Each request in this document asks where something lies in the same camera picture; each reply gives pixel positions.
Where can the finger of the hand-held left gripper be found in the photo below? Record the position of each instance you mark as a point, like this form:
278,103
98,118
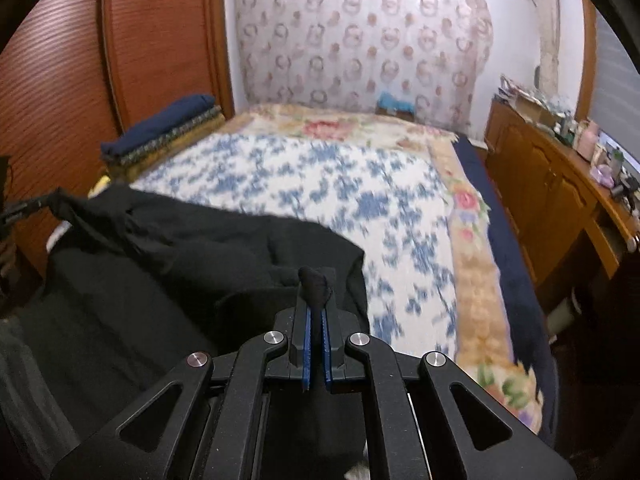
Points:
25,206

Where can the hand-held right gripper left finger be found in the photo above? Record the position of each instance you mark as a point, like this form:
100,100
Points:
306,350

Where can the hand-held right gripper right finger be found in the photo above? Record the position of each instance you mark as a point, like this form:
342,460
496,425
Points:
327,355

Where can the black printed t-shirt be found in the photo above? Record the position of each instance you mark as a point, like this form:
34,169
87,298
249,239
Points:
150,285

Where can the stack of folded blankets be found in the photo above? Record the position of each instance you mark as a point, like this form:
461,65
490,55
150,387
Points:
160,125

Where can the dark patterned folded cloth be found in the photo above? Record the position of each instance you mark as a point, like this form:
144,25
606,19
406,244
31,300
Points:
175,137

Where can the beige floral blanket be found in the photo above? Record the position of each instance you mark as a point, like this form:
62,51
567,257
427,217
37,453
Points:
470,270

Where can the yellow folded cloth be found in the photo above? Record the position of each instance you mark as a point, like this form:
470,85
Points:
195,137

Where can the person's grey ribbed clothing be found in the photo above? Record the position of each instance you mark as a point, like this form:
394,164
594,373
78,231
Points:
30,400

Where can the navy bedsheet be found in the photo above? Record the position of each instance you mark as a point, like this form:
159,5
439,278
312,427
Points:
515,285

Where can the wooden louvered wardrobe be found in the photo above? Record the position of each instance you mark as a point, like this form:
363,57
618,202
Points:
150,50

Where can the white cylinder roll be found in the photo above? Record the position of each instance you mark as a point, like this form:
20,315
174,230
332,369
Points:
565,315

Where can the small blue object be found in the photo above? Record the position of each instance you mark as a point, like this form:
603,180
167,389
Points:
395,105

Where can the wooden cabinet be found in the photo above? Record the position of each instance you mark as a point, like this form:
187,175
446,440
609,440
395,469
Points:
540,185

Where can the circle patterned curtain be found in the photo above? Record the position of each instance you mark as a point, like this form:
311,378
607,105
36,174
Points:
360,45

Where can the pink bottle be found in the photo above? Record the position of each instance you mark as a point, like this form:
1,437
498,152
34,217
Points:
587,140

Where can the beige window curtain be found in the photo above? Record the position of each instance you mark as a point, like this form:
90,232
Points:
547,30

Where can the grey window blind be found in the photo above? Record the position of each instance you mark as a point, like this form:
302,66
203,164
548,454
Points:
620,85

